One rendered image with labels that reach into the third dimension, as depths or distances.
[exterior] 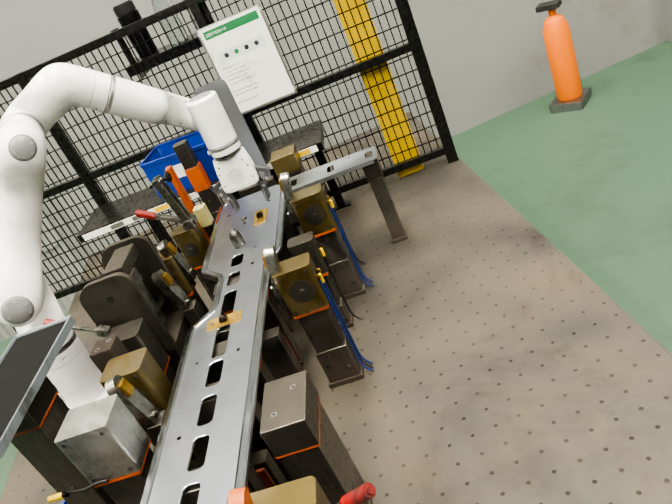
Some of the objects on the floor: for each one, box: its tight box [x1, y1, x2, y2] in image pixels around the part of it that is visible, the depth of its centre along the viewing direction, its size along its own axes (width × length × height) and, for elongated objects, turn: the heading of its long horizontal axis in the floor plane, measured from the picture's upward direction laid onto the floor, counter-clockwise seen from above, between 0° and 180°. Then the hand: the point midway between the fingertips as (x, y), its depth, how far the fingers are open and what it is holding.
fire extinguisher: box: [535, 0, 592, 113], centre depth 384 cm, size 28×28×64 cm
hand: (251, 201), depth 179 cm, fingers open, 8 cm apart
